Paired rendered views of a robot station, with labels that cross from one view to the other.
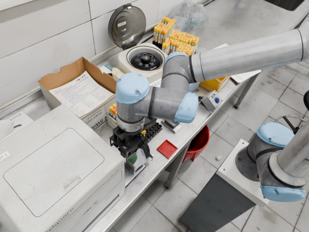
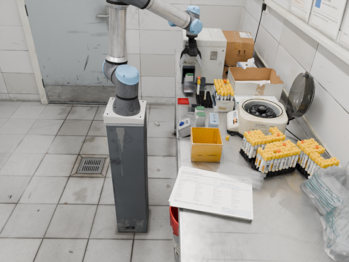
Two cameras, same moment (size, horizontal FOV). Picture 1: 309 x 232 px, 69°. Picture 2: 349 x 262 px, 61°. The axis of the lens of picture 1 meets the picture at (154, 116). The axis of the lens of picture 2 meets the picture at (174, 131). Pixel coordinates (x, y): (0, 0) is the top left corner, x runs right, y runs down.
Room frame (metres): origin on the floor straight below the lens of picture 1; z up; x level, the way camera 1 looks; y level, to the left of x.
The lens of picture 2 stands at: (1.77, -1.02, 1.71)
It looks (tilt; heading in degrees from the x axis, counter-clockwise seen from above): 34 degrees down; 145
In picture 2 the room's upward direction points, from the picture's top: 2 degrees clockwise
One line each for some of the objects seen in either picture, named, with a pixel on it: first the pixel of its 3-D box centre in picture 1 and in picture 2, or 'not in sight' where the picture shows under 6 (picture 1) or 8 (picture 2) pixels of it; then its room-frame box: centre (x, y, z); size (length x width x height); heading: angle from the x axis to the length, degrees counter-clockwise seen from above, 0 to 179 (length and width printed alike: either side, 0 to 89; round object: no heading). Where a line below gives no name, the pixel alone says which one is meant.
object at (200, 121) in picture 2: not in sight; (200, 119); (0.76, -0.15, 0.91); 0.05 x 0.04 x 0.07; 57
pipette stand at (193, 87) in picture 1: (190, 85); (213, 126); (0.87, -0.16, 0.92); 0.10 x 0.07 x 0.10; 142
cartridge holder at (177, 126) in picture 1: (172, 122); (196, 108); (0.63, -0.09, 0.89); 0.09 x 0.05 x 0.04; 55
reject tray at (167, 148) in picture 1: (167, 148); (183, 101); (0.50, -0.08, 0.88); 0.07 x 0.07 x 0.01; 57
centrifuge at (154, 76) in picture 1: (147, 68); (256, 117); (0.93, 0.08, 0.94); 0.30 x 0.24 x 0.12; 48
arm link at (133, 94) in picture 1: (133, 98); (192, 16); (0.36, 0.06, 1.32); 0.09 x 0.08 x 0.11; 90
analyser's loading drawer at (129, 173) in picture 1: (129, 169); (188, 81); (0.36, 0.06, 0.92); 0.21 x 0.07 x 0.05; 147
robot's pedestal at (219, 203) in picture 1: (216, 200); (131, 175); (0.47, -0.44, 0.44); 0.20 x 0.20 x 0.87; 57
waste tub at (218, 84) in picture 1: (214, 77); (205, 144); (0.96, -0.29, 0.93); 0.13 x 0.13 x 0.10; 56
